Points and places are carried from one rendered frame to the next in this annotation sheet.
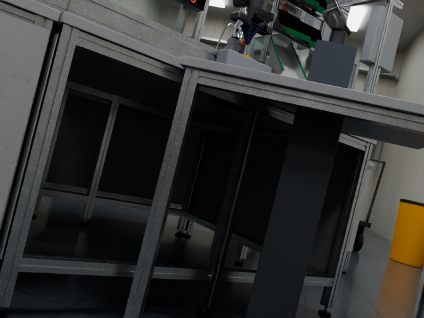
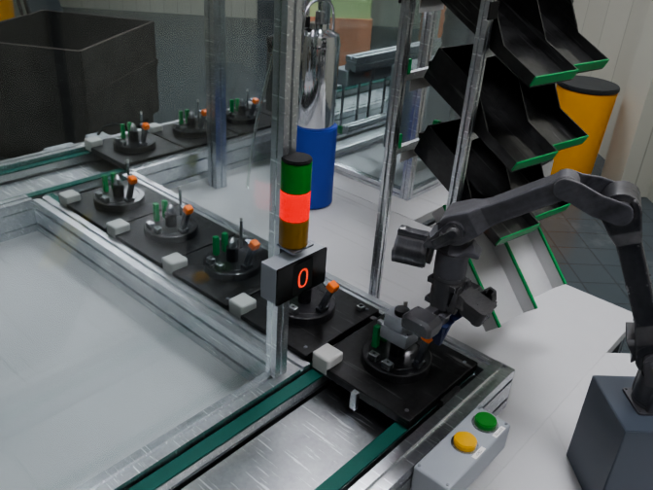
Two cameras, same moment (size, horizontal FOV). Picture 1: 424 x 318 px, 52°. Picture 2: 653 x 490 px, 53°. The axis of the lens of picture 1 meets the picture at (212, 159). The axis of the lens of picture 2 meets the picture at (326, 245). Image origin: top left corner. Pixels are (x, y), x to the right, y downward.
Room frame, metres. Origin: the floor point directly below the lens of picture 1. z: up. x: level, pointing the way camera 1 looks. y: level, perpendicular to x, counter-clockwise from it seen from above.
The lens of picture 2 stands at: (0.83, 0.43, 1.79)
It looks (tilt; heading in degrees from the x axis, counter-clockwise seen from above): 29 degrees down; 346
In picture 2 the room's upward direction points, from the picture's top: 4 degrees clockwise
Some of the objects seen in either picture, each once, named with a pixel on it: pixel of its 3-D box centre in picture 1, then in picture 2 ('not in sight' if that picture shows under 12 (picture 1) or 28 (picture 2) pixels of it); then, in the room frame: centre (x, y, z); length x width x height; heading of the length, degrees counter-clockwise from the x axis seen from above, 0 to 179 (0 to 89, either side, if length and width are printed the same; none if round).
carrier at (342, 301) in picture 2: not in sight; (304, 292); (2.01, 0.18, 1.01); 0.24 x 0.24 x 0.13; 36
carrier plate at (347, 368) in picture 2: not in sight; (395, 364); (1.81, 0.03, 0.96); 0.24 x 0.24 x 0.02; 36
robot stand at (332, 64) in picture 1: (328, 76); (631, 444); (1.53, -0.33, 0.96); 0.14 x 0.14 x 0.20; 80
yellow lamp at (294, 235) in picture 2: not in sight; (293, 229); (1.79, 0.25, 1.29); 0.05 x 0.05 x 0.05
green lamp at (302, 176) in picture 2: not in sight; (295, 175); (1.79, 0.25, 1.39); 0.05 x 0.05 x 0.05
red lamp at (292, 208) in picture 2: not in sight; (294, 202); (1.79, 0.25, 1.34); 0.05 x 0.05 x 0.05
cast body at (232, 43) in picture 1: (232, 45); (395, 322); (1.81, 0.03, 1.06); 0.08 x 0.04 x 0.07; 36
